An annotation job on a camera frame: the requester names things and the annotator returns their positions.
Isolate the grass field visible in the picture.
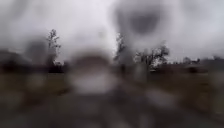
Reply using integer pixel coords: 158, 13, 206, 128
0, 71, 73, 113
146, 68, 224, 118

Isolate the wide bare tree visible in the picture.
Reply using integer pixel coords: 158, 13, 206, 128
134, 44, 171, 72

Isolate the grey asphalt path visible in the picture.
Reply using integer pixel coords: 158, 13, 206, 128
0, 87, 224, 128

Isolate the thin bare tree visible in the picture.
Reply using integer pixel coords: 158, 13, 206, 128
113, 32, 128, 72

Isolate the distant row of trees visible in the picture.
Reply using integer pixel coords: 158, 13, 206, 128
168, 55, 224, 74

